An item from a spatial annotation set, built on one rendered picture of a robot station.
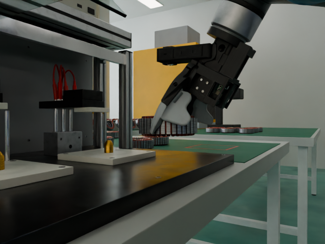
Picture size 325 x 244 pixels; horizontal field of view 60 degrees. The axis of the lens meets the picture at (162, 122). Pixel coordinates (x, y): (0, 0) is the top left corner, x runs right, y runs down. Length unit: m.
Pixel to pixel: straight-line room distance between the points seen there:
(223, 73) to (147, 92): 3.99
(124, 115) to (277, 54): 5.05
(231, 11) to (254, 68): 5.29
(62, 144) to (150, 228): 0.44
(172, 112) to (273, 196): 1.02
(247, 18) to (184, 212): 0.30
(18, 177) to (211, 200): 0.27
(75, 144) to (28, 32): 0.27
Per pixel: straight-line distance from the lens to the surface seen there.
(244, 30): 0.48
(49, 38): 0.66
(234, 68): 0.48
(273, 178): 1.41
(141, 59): 4.59
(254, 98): 5.69
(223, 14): 0.49
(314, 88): 5.58
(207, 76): 0.47
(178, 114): 0.47
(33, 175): 0.42
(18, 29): 0.63
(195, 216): 0.40
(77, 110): 0.65
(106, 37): 0.80
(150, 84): 4.43
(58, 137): 0.69
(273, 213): 1.45
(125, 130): 0.82
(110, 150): 0.62
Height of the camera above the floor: 0.86
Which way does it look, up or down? 1 degrees down
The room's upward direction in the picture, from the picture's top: straight up
